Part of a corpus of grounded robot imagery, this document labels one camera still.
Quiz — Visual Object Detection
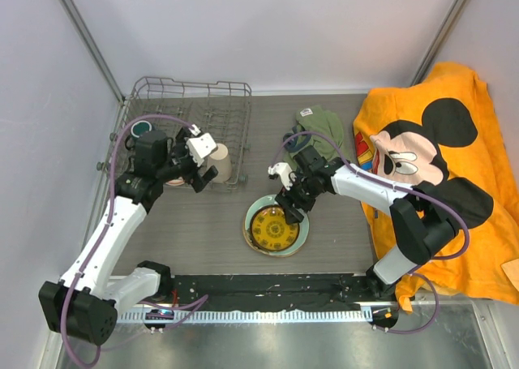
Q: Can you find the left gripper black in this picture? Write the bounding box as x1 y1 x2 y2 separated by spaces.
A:
157 127 217 191

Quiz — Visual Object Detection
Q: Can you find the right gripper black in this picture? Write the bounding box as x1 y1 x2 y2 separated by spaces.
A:
275 174 320 225

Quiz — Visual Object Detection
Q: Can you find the green flower plate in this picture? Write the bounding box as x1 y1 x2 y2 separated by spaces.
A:
242 195 310 237

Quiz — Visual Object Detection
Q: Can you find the beige tumbler cup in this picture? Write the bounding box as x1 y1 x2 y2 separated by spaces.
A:
207 143 232 183

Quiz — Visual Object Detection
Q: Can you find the yellow patterned small plate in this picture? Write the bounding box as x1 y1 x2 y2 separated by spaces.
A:
248 204 300 252

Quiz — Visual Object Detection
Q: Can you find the cream bird plate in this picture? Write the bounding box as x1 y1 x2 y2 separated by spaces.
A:
244 231 308 258

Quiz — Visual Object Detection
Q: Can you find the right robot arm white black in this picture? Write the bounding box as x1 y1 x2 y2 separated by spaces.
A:
268 147 461 300

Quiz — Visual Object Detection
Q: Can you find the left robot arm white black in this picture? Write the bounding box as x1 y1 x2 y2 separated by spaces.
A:
38 127 217 346

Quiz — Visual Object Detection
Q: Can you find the white orange patterned bowl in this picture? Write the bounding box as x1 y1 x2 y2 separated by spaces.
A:
165 177 185 187

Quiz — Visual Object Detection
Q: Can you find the dark green mug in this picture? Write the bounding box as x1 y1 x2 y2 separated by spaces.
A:
124 120 155 151

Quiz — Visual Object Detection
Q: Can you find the green shirt with blue trim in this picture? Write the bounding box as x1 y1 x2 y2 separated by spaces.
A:
283 105 351 170

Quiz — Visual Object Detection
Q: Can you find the orange Mickey Mouse towel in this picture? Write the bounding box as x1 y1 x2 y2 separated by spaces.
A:
353 62 518 310

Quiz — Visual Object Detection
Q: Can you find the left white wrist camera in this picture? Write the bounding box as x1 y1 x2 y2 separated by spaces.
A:
187 133 217 167

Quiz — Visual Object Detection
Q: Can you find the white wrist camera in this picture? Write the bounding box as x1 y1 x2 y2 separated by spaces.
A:
268 161 295 191
187 133 217 167

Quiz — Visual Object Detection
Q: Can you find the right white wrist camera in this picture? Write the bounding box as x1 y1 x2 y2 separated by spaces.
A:
268 161 295 191

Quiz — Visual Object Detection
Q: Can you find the grey wire dish rack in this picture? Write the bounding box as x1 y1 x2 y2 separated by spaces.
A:
97 76 252 192

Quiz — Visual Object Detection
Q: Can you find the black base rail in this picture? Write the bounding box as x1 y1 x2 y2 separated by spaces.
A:
167 273 380 312

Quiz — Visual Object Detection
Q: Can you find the white slotted cable duct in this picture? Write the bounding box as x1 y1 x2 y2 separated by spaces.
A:
118 307 372 324

